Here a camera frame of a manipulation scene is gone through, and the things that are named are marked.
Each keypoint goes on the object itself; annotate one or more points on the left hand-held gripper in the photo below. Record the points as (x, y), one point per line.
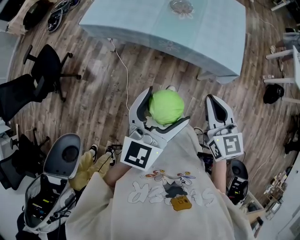
(138, 152)

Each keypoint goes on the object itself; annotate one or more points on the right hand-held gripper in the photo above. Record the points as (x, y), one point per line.
(230, 145)

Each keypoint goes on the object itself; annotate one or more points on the green cabbage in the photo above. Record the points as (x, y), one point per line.
(166, 106)

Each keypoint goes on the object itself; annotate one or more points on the glass bowl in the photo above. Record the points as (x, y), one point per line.
(181, 5)

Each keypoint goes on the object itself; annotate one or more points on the person's right forearm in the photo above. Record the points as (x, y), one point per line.
(220, 175)

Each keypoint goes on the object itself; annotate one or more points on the person's left forearm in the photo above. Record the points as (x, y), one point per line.
(117, 175)

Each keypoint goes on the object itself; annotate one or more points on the person's white shoe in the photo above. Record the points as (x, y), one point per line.
(172, 88)

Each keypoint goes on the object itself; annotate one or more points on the black electronic box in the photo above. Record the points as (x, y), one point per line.
(206, 159)

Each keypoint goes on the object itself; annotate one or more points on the grey shell backpack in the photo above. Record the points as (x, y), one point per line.
(237, 170)
(58, 154)

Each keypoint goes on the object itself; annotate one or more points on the black bag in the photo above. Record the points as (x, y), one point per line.
(273, 93)

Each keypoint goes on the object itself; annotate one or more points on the cream printed t-shirt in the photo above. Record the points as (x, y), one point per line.
(164, 211)

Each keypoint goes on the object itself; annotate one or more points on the white desk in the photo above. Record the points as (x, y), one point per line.
(296, 61)

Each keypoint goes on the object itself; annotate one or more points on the light blue tablecloth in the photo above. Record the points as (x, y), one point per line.
(140, 21)

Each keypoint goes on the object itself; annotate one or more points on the black office chair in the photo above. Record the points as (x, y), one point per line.
(14, 168)
(16, 93)
(48, 63)

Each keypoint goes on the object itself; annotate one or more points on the black sneaker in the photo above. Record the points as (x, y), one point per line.
(55, 22)

